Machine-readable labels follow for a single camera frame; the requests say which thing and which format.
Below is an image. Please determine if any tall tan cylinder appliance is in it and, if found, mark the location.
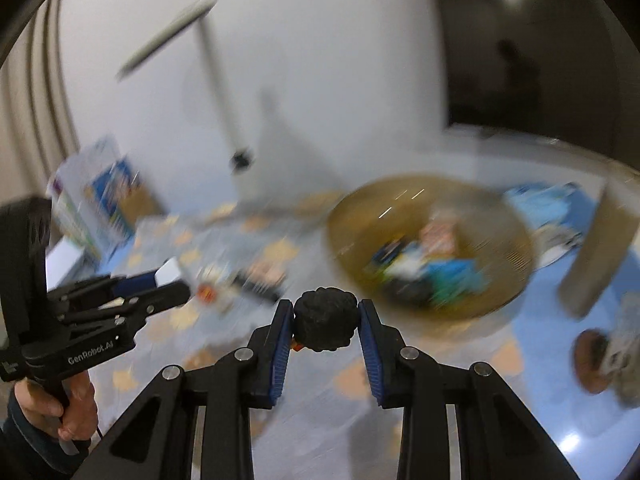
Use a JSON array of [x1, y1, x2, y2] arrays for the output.
[[557, 160, 640, 319]]

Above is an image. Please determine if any beige curtain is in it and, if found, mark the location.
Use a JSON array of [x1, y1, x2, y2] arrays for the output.
[[0, 0, 83, 211]]

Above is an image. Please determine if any black television screen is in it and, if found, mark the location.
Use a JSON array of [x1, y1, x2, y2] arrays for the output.
[[429, 0, 640, 171]]

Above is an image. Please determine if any amber glass plate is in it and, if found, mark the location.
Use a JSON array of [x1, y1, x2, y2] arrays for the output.
[[326, 174, 539, 322]]

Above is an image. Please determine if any blue printed box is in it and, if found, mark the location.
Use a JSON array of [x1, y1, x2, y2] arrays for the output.
[[84, 159, 147, 247]]

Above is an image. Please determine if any light blue packet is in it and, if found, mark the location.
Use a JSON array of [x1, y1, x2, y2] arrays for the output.
[[432, 259, 488, 307]]

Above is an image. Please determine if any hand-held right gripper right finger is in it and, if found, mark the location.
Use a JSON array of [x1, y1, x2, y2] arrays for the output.
[[357, 299, 576, 480]]

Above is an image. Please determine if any white desk lamp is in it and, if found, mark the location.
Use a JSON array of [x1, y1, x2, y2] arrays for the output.
[[116, 0, 257, 177]]

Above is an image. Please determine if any blue face mask pack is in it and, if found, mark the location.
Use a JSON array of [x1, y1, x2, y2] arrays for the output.
[[502, 182, 597, 242]]

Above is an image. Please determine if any small white card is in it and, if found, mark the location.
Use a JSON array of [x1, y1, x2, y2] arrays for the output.
[[155, 257, 184, 287]]

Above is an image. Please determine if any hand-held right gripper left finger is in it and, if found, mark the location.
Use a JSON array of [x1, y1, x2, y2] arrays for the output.
[[75, 299, 296, 480]]

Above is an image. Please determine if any round wooden coaster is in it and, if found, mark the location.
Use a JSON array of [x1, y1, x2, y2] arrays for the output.
[[573, 329, 619, 395]]

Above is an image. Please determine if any person's left hand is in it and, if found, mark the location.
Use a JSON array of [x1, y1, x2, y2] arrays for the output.
[[7, 372, 99, 443]]

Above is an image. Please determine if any dark blue small packet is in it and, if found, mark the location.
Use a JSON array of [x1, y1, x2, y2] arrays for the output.
[[371, 239, 407, 270]]

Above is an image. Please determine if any clear glass cup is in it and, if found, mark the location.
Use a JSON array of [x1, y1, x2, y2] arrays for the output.
[[602, 292, 640, 408]]

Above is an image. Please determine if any small orange item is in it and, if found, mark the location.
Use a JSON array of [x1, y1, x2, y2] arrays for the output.
[[197, 282, 222, 307]]

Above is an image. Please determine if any black lumpy ball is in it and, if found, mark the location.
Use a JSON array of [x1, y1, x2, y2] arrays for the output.
[[292, 286, 360, 353]]

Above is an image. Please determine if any white box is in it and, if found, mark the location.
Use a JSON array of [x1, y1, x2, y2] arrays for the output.
[[45, 239, 102, 292]]

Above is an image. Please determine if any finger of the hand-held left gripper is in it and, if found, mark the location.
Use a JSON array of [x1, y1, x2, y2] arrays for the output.
[[47, 267, 173, 308], [55, 280, 192, 335]]

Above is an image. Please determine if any small pink box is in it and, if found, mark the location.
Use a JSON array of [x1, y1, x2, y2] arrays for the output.
[[419, 214, 459, 257]]

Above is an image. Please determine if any dark striped packet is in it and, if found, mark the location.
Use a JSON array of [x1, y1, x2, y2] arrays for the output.
[[234, 259, 289, 304]]

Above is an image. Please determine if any stack of books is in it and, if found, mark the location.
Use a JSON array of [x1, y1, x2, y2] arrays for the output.
[[46, 135, 123, 263]]

